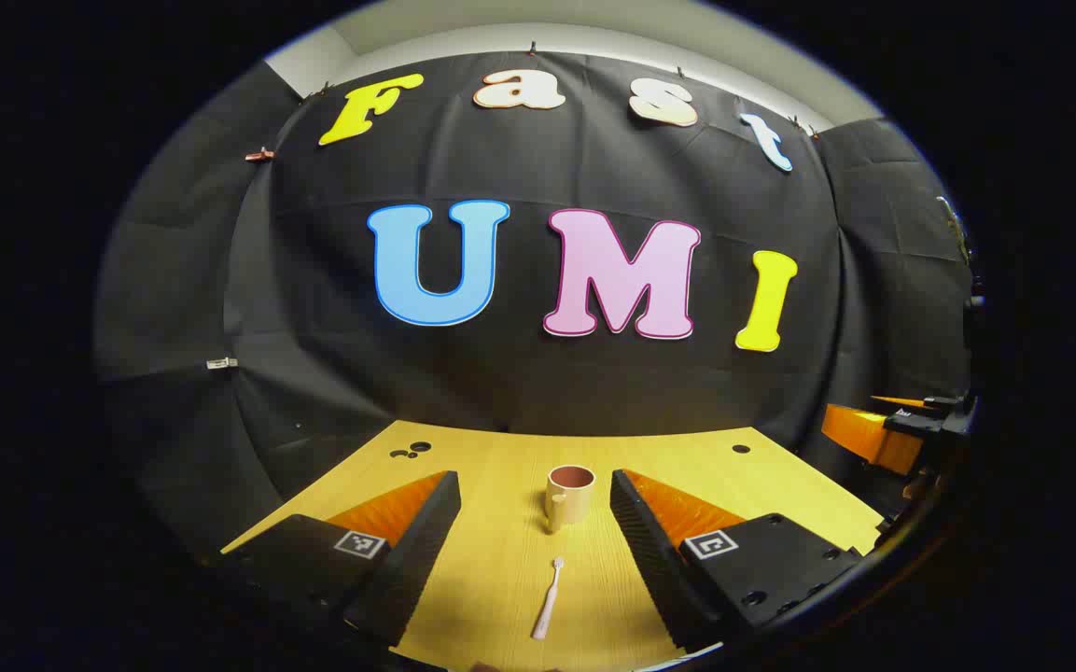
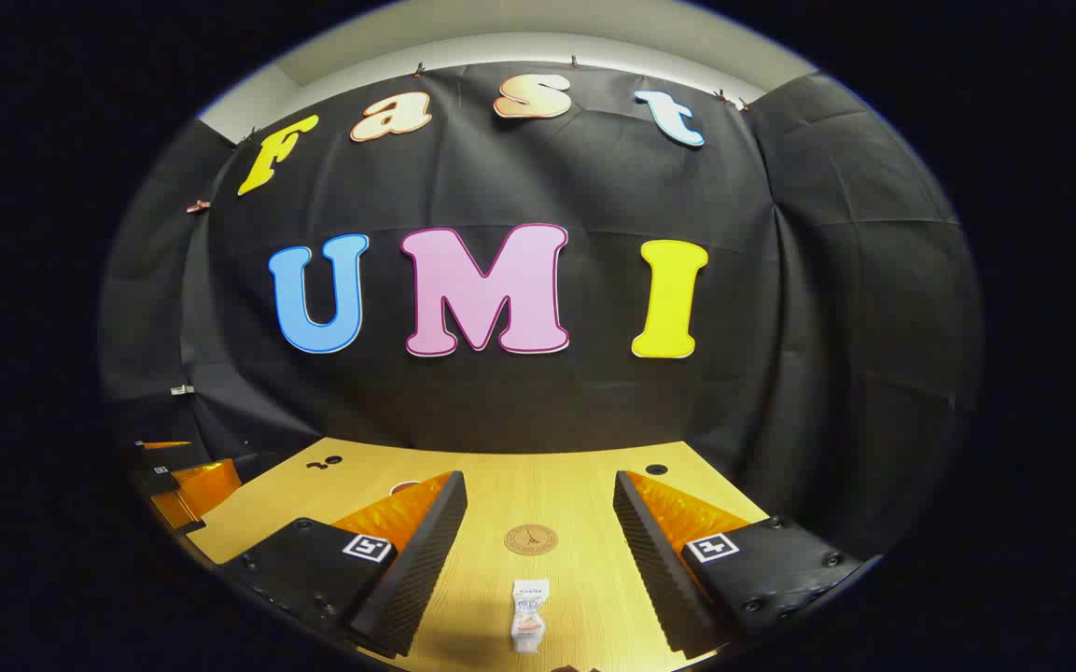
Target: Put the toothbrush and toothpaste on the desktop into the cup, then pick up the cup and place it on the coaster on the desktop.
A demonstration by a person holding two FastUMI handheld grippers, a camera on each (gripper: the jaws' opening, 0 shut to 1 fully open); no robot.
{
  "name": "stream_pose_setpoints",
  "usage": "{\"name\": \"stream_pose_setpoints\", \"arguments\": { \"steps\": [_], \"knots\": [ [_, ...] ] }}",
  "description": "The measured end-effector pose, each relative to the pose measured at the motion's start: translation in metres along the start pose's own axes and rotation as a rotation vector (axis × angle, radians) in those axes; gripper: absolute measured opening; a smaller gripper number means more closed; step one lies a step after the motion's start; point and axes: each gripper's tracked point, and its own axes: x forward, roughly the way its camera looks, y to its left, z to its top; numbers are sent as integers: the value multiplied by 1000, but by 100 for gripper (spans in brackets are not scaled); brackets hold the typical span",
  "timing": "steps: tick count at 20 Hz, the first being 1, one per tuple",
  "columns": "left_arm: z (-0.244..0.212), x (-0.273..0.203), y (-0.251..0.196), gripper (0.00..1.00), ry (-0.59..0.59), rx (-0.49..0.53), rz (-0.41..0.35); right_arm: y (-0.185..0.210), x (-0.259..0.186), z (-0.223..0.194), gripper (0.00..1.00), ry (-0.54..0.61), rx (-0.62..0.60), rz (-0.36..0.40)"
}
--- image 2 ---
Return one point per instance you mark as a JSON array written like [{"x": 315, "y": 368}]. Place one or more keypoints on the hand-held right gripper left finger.
[{"x": 426, "y": 560}]

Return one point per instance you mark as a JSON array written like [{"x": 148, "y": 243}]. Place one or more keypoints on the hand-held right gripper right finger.
[{"x": 654, "y": 569}]

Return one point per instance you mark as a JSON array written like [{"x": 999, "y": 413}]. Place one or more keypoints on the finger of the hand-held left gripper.
[
  {"x": 169, "y": 454},
  {"x": 206, "y": 490}
]

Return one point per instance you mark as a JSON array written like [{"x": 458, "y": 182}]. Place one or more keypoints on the round brown coaster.
[{"x": 531, "y": 539}]

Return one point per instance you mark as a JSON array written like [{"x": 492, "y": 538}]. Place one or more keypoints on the white toothpaste tube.
[{"x": 529, "y": 616}]

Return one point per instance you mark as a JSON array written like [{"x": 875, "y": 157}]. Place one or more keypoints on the wooden desktop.
[{"x": 547, "y": 485}]

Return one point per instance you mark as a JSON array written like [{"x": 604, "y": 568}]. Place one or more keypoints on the red cloth clip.
[{"x": 198, "y": 206}]

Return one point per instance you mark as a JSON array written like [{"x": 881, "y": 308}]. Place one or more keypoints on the black backdrop cloth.
[{"x": 538, "y": 187}]

